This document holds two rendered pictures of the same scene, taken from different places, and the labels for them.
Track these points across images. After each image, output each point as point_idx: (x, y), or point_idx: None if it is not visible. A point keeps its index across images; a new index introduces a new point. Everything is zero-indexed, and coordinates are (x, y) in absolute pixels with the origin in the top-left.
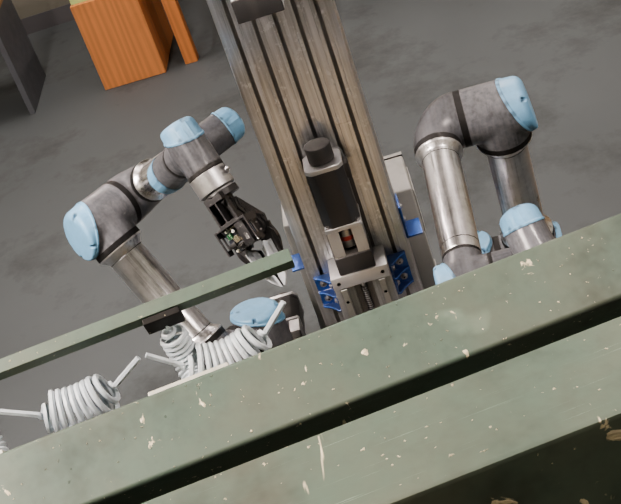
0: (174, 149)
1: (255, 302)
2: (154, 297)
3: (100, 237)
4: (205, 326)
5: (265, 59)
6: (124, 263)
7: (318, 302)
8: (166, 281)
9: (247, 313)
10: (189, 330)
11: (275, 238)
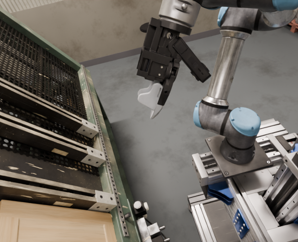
0: None
1: (252, 116)
2: (215, 66)
3: (223, 18)
4: (217, 98)
5: None
6: (222, 40)
7: (289, 152)
8: (226, 65)
9: (239, 115)
10: (210, 92)
11: (163, 90)
